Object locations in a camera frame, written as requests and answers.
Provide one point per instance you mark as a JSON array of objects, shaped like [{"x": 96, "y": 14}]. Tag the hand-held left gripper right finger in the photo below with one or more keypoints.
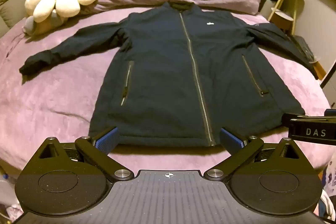
[{"x": 231, "y": 140}]

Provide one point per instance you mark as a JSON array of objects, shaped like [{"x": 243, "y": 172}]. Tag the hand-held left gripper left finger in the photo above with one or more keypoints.
[{"x": 106, "y": 139}]

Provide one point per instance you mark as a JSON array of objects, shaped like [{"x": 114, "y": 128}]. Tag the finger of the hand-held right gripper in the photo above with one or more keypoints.
[{"x": 291, "y": 118}]

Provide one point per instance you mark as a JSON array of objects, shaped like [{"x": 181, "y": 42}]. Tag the dark navy zip jacket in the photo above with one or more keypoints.
[{"x": 178, "y": 77}]

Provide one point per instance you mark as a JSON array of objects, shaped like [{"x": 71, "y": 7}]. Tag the patterned cloth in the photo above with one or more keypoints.
[{"x": 328, "y": 182}]

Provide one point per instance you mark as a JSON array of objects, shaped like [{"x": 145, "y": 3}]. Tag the dark floor basket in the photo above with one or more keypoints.
[{"x": 303, "y": 48}]

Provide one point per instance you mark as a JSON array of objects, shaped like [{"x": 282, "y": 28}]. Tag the yellow side table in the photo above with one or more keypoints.
[{"x": 284, "y": 1}]

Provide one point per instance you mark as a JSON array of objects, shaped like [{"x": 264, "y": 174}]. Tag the blue-grey plush toy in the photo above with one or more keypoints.
[{"x": 39, "y": 26}]

